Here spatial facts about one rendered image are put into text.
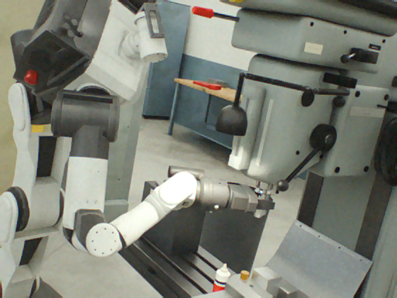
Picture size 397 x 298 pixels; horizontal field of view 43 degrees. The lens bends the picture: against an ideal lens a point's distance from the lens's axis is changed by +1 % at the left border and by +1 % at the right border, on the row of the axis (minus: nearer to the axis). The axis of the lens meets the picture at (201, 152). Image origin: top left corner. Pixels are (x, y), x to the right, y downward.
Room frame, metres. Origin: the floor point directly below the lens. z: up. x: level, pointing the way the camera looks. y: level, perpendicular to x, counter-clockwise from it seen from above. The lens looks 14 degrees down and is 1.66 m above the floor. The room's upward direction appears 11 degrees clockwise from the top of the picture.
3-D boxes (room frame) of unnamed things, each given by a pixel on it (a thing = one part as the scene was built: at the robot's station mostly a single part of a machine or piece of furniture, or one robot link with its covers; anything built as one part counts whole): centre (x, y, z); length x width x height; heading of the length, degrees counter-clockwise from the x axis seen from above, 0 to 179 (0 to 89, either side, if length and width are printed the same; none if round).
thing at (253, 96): (1.23, -0.10, 1.45); 0.04 x 0.04 x 0.21; 39
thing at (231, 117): (1.13, -0.06, 1.48); 0.07 x 0.07 x 0.06
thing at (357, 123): (1.43, -0.34, 1.47); 0.24 x 0.19 x 0.26; 39
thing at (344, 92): (1.12, -0.26, 1.58); 0.17 x 0.01 x 0.01; 142
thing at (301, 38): (1.33, -0.22, 1.68); 0.34 x 0.24 x 0.10; 129
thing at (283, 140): (1.31, -0.19, 1.47); 0.21 x 0.19 x 0.32; 39
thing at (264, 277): (1.24, -0.24, 1.03); 0.06 x 0.05 x 0.06; 39
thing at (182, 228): (1.63, 0.06, 1.02); 0.22 x 0.12 x 0.20; 41
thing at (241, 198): (1.28, -0.10, 1.24); 0.13 x 0.12 x 0.10; 14
